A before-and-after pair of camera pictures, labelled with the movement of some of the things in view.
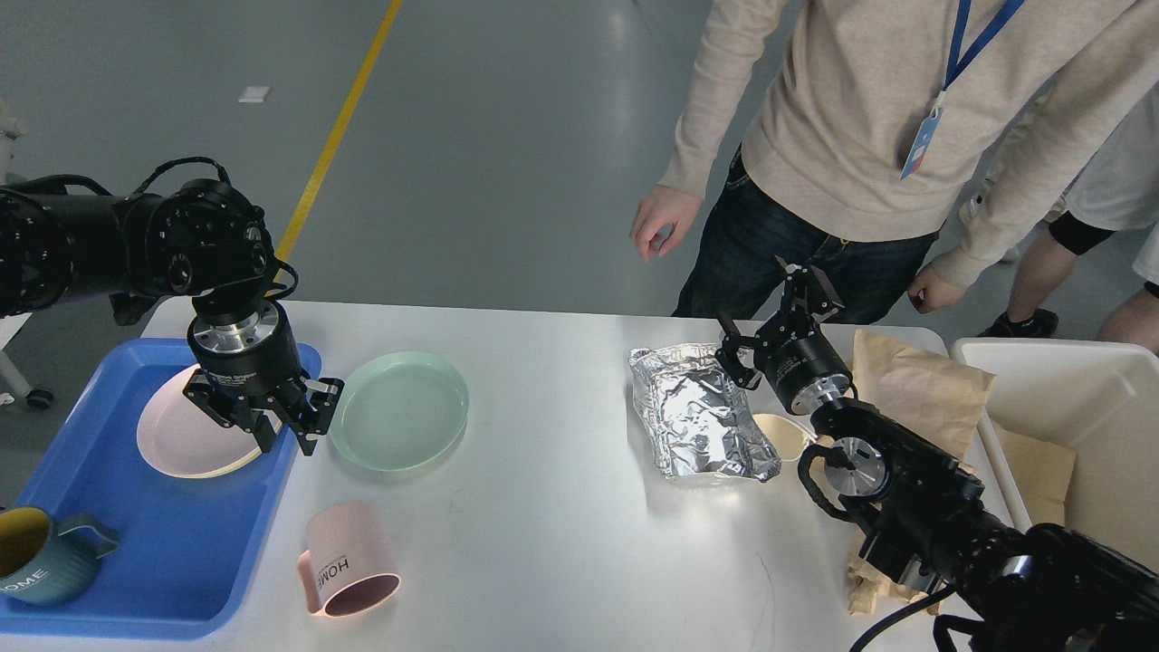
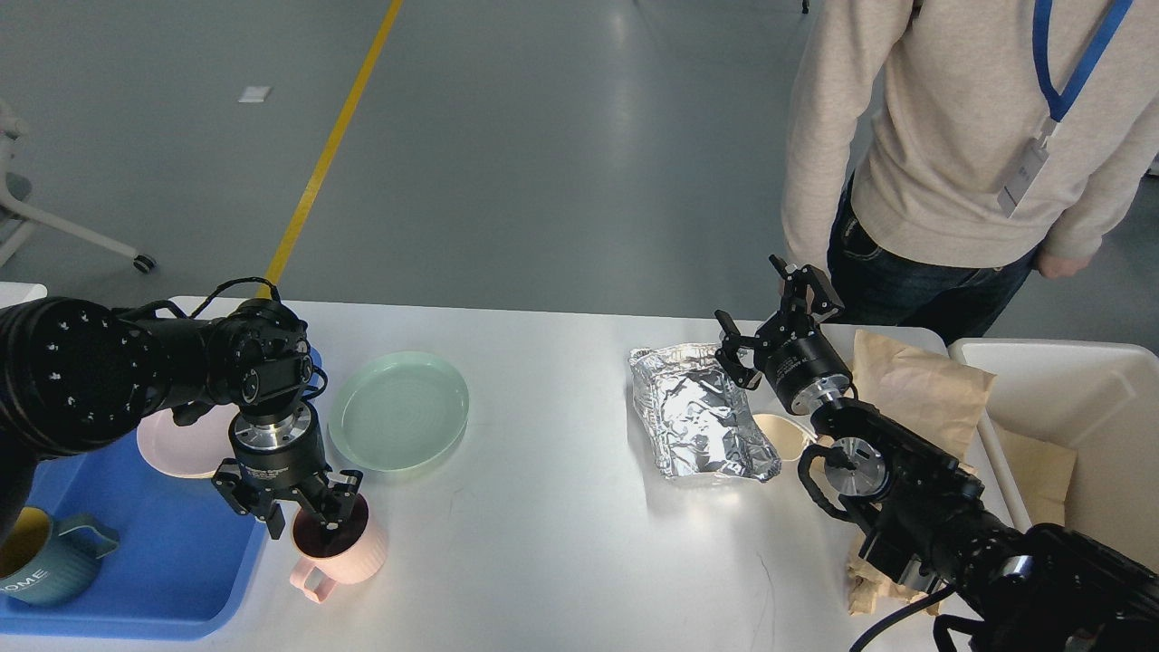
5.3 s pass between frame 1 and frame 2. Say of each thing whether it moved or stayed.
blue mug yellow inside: stayed
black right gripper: stayed
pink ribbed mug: moved
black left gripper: moved
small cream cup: stayed
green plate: stayed
